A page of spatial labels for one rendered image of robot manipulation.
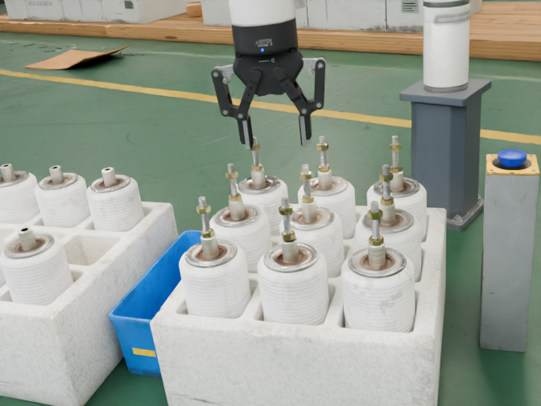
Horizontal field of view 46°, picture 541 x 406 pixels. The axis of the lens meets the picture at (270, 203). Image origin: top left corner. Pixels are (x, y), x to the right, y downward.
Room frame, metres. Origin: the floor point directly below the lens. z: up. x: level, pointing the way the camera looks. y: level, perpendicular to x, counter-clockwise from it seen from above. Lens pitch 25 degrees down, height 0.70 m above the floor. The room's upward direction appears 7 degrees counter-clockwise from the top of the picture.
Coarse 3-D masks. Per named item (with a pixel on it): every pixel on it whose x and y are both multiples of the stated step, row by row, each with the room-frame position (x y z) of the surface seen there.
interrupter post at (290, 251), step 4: (284, 240) 0.76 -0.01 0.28; (292, 240) 0.76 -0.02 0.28; (296, 240) 0.76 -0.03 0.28; (284, 244) 0.75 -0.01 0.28; (288, 244) 0.75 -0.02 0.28; (292, 244) 0.75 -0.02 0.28; (296, 244) 0.76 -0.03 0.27; (284, 248) 0.75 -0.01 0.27; (288, 248) 0.75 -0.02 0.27; (292, 248) 0.75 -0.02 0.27; (296, 248) 0.76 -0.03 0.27; (284, 252) 0.76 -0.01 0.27; (288, 252) 0.75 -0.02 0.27; (292, 252) 0.75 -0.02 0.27; (296, 252) 0.76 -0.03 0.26; (284, 256) 0.76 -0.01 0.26; (288, 256) 0.75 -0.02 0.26; (292, 256) 0.75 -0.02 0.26; (296, 256) 0.75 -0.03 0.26; (284, 260) 0.76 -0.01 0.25; (288, 260) 0.75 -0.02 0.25; (292, 260) 0.75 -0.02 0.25; (296, 260) 0.75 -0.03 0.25
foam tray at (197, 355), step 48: (432, 240) 0.89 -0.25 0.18; (336, 288) 0.78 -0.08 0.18; (432, 288) 0.75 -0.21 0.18; (192, 336) 0.73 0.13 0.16; (240, 336) 0.71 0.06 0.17; (288, 336) 0.69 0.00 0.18; (336, 336) 0.67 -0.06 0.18; (384, 336) 0.66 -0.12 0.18; (432, 336) 0.65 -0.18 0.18; (192, 384) 0.74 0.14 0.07; (240, 384) 0.71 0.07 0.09; (288, 384) 0.69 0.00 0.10; (336, 384) 0.67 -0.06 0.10; (384, 384) 0.65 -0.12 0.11; (432, 384) 0.63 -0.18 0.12
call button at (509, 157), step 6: (504, 150) 0.87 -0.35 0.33; (510, 150) 0.86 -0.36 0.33; (516, 150) 0.86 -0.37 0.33; (498, 156) 0.85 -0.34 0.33; (504, 156) 0.84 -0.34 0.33; (510, 156) 0.84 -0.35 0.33; (516, 156) 0.84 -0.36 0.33; (522, 156) 0.83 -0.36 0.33; (504, 162) 0.84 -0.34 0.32; (510, 162) 0.83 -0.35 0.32; (516, 162) 0.83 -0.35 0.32; (522, 162) 0.83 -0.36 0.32
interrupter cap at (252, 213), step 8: (224, 208) 0.94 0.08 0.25; (248, 208) 0.93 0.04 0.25; (256, 208) 0.93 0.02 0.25; (216, 216) 0.91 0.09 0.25; (224, 216) 0.91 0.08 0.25; (248, 216) 0.91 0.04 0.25; (256, 216) 0.90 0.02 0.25; (224, 224) 0.88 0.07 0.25; (232, 224) 0.88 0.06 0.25; (240, 224) 0.88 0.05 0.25; (248, 224) 0.88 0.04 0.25
